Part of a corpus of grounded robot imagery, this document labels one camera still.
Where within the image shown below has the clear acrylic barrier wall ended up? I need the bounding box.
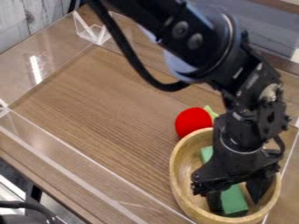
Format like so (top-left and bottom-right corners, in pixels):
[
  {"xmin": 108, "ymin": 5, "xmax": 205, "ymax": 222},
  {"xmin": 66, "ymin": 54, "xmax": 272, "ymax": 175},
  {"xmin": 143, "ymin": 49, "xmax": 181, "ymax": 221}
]
[{"xmin": 0, "ymin": 100, "xmax": 193, "ymax": 224}]

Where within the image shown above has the black cable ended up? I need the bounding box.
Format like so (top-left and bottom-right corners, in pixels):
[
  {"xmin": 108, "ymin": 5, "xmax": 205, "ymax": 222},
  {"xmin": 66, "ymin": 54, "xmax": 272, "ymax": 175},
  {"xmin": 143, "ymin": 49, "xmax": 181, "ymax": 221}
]
[{"xmin": 0, "ymin": 200, "xmax": 60, "ymax": 224}]

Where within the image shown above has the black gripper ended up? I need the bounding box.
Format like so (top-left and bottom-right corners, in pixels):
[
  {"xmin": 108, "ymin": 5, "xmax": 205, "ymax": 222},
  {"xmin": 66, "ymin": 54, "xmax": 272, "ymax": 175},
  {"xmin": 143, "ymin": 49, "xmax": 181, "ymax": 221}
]
[{"xmin": 189, "ymin": 128, "xmax": 284, "ymax": 214}]

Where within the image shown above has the clear acrylic corner bracket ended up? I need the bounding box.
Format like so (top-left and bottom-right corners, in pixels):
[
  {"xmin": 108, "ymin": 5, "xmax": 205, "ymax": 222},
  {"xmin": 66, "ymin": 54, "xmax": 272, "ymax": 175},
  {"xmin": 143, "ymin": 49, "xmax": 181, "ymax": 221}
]
[{"xmin": 72, "ymin": 11, "xmax": 112, "ymax": 46}]

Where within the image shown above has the green rectangular block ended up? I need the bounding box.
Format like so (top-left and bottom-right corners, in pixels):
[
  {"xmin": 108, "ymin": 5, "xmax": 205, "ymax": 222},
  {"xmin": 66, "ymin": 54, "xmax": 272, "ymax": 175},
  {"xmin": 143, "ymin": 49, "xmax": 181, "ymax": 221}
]
[{"xmin": 200, "ymin": 145, "xmax": 249, "ymax": 218}]

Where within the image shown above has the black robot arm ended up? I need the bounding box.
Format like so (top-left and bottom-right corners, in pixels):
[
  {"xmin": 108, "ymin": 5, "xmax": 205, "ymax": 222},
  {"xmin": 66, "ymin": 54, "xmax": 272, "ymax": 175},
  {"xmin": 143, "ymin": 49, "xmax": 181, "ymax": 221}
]
[{"xmin": 88, "ymin": 0, "xmax": 289, "ymax": 207}]

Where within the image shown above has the brown wooden bowl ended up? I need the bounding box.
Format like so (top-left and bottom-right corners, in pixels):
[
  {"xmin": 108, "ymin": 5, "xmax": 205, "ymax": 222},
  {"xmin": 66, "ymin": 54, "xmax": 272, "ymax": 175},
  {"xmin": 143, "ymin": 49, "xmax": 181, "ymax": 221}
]
[{"xmin": 169, "ymin": 128, "xmax": 281, "ymax": 224}]

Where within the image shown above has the black table leg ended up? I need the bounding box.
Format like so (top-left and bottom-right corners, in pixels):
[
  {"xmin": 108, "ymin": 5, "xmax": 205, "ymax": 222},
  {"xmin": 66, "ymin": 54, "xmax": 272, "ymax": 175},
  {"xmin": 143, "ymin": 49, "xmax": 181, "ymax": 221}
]
[{"xmin": 25, "ymin": 184, "xmax": 42, "ymax": 203}]

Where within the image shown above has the red plush strawberry toy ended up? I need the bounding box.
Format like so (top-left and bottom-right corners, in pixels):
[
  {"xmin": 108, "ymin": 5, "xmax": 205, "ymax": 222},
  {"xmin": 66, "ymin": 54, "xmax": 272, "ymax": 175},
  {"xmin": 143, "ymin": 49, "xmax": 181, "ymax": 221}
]
[{"xmin": 173, "ymin": 106, "xmax": 219, "ymax": 138}]

